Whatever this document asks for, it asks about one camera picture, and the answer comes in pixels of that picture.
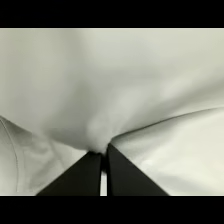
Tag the white shirt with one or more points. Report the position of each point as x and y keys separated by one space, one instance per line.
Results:
x=110 y=83

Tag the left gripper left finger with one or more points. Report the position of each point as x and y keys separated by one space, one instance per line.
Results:
x=81 y=178

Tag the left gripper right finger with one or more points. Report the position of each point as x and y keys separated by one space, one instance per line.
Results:
x=128 y=178

